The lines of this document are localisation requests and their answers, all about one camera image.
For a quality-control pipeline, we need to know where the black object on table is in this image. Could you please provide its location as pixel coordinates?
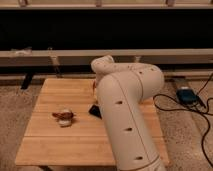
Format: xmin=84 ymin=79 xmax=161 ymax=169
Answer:
xmin=89 ymin=105 xmax=101 ymax=118

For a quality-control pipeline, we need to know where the blue power adapter box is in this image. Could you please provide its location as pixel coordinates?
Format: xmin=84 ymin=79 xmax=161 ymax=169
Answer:
xmin=176 ymin=88 xmax=197 ymax=104

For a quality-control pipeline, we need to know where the wooden table board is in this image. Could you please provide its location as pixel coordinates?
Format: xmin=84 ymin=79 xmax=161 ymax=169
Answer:
xmin=14 ymin=77 xmax=170 ymax=167

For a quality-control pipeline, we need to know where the grey metal rail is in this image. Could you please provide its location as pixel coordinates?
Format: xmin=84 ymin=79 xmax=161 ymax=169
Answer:
xmin=0 ymin=49 xmax=213 ymax=65

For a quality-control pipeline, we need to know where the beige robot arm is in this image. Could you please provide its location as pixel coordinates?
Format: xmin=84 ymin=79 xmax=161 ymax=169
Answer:
xmin=91 ymin=55 xmax=166 ymax=171

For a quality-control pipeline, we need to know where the black power cable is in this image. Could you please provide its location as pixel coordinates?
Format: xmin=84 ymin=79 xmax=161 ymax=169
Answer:
xmin=152 ymin=71 xmax=213 ymax=168

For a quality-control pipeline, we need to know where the small brown white figurine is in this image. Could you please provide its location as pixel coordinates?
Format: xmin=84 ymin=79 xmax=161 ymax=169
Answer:
xmin=52 ymin=109 xmax=75 ymax=127

